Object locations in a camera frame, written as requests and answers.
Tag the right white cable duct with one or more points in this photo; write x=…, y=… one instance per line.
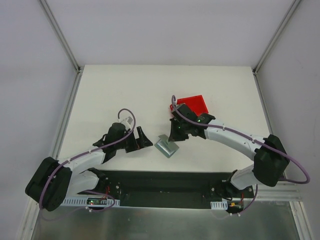
x=219, y=205

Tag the red plastic bin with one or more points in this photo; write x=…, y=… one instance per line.
x=196, y=104

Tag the right aluminium frame post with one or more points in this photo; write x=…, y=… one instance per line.
x=277, y=34

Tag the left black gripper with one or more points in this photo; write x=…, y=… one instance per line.
x=133, y=143

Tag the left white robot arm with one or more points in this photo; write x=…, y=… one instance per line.
x=54, y=179

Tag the aluminium frame post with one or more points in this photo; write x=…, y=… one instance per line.
x=59, y=34
x=277, y=34

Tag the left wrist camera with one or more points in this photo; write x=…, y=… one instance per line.
x=127, y=122

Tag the white cable duct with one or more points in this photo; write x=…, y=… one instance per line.
x=90, y=202
x=219, y=205

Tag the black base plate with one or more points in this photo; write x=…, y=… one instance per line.
x=158, y=189

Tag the left white cable duct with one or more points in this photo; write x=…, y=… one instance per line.
x=90, y=202

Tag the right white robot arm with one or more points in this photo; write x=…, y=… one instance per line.
x=266, y=153

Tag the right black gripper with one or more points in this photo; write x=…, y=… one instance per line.
x=180, y=128

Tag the left aluminium frame post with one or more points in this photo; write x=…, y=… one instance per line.
x=59, y=34

